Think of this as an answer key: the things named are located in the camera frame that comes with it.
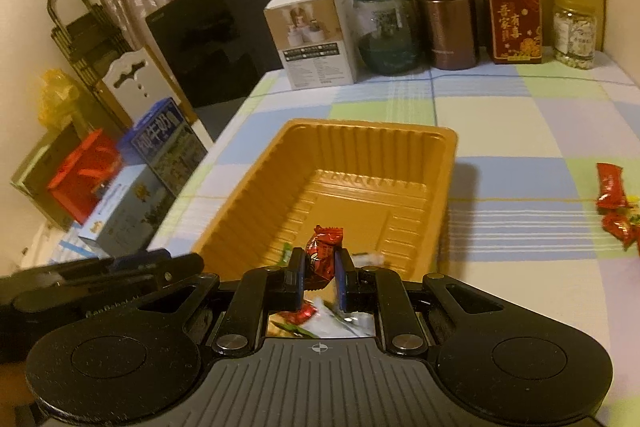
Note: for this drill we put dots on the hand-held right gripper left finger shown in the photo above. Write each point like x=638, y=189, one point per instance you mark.
x=299, y=279

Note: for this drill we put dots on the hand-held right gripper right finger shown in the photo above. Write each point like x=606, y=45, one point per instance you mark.
x=341, y=279

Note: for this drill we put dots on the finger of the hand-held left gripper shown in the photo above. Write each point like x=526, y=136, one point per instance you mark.
x=140, y=259
x=182, y=268

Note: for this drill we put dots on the red candy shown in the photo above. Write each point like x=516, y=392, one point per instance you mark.
x=321, y=257
x=620, y=229
x=612, y=184

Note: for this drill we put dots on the green snack packet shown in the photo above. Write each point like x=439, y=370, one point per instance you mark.
x=287, y=250

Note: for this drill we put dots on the clear snack packet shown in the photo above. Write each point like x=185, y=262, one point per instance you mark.
x=367, y=259

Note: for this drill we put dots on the red brown snack packet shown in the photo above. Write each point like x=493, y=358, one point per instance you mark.
x=295, y=316

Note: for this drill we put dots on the silver snack packet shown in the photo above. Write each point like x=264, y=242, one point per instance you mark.
x=327, y=322

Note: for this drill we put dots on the orange plastic tray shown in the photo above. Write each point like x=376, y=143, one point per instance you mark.
x=350, y=197

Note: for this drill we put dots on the light blue printed box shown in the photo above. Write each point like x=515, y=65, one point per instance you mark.
x=127, y=212

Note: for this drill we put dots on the red paper bag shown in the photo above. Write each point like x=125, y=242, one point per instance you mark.
x=82, y=179

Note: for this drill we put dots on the blue milk carton box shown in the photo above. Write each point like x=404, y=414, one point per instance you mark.
x=165, y=147

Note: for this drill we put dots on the olive cardboard box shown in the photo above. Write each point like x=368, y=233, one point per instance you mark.
x=32, y=177

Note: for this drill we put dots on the white chair back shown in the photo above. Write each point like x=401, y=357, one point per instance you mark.
x=135, y=82

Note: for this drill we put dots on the yellow plastic bag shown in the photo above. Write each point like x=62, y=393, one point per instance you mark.
x=57, y=99

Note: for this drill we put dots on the checkered tablecloth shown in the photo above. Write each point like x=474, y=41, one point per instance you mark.
x=525, y=147

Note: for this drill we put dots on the black monitor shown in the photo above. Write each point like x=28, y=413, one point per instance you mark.
x=215, y=42

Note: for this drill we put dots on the black metal rack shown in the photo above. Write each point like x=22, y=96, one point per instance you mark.
x=85, y=32

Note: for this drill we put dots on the white cardboard box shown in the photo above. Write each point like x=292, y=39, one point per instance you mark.
x=315, y=42

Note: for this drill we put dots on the glass jar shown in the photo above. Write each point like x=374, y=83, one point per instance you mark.
x=385, y=32

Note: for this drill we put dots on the brown thermos flask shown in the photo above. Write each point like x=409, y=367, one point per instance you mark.
x=447, y=17

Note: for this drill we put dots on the red gift box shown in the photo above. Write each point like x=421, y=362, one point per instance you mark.
x=515, y=22

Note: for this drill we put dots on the plastic jar with yellow lid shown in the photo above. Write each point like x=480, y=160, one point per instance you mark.
x=575, y=32

